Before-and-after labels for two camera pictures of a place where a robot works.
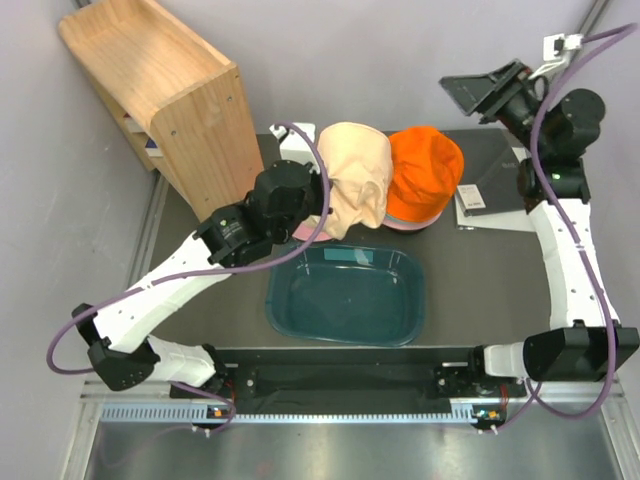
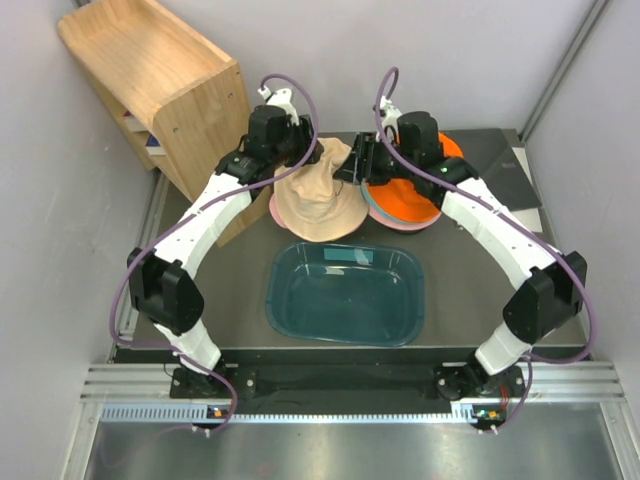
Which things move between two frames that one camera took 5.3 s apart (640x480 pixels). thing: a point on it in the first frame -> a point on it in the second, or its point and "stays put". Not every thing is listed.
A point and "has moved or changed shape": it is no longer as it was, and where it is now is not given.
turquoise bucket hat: [404, 221] -> [377, 208]
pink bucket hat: [304, 232] has moved or changed shape
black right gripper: [468, 92] -> [361, 165]
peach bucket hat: [358, 164] has moved or changed shape
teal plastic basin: [356, 293] stays put
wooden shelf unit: [178, 100] stays put
